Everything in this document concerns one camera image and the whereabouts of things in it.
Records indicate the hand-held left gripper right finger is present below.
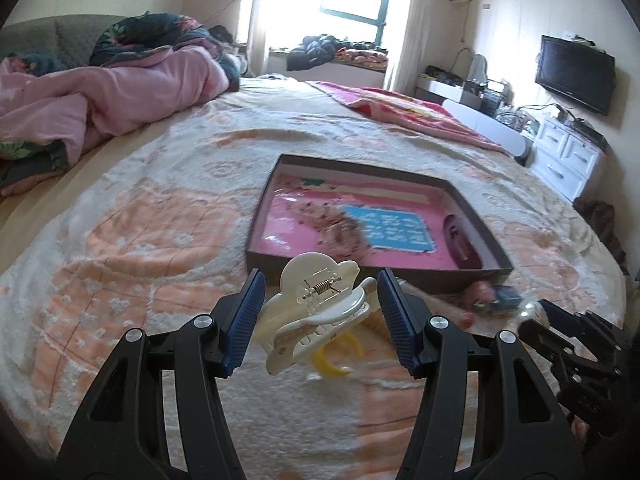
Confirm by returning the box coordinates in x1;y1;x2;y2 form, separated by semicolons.
376;267;586;480

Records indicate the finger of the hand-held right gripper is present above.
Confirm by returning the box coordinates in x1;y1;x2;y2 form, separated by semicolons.
519;319;583;386
537;299;628;346

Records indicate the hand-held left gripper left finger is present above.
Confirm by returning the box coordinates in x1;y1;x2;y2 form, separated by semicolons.
57;268;267;480

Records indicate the small blue plastic box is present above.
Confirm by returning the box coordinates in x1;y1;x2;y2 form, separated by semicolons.
492;285;521;308

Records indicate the white hair claw clip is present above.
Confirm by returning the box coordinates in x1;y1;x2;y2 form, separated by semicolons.
264;252;377;377

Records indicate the yellow crescent hair clip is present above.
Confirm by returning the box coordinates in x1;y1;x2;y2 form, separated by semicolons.
311;332;362;378

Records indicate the pink fluffy hair ornament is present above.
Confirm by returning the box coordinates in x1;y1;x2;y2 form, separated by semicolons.
462;282;496;311

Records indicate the brown cardboard box pink lining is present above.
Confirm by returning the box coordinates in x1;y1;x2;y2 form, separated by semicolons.
245;154;515;295

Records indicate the clear plastic packet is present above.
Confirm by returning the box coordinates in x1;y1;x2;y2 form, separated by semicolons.
395;280;473;333

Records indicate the brown fluffy cloth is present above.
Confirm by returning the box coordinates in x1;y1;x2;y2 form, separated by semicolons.
572;197;631;276

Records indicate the purple oval case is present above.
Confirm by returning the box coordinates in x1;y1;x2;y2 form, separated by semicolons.
442;213;483;267

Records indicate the white drawer dresser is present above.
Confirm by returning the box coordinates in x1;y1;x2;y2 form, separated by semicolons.
527;117;608;203

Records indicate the black set-top box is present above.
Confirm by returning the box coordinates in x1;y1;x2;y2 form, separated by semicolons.
570;117;608;148

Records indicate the white bed footboard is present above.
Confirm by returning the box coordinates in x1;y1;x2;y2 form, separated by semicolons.
442;100;533;166

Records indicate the pink and red blanket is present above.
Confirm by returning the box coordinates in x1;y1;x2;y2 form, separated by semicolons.
306;80;503;153

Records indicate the white desk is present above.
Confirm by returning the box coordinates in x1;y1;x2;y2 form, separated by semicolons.
415;72;511;111

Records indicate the black flat television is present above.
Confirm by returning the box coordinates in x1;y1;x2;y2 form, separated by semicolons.
535;35;616;116

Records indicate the pink quilt with floral side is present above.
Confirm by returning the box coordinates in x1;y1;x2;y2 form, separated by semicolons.
0;14;246;198

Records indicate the colourful folded blanket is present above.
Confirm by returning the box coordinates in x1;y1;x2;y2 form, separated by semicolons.
340;42;390;68

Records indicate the dark clothes pile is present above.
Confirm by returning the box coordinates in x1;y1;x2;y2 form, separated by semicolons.
287;35;351;71

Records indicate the cream curtain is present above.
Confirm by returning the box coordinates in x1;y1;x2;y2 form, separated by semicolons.
382;0;441;93
235;0;281;78

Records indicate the grey quilted headboard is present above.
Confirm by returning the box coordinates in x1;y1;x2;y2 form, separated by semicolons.
0;15;126;68

